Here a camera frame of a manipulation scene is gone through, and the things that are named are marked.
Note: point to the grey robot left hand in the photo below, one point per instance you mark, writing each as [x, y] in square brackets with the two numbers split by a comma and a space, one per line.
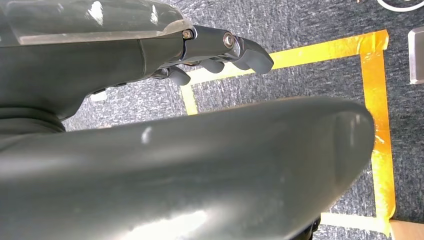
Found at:
[82, 59]

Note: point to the white paper scrap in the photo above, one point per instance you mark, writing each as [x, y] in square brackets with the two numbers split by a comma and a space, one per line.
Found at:
[98, 96]

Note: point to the yellow floor tape marking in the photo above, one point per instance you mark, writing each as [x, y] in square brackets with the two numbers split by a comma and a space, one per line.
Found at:
[374, 99]

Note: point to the grey metal bracket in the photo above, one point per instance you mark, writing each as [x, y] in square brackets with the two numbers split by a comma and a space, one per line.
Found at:
[416, 56]

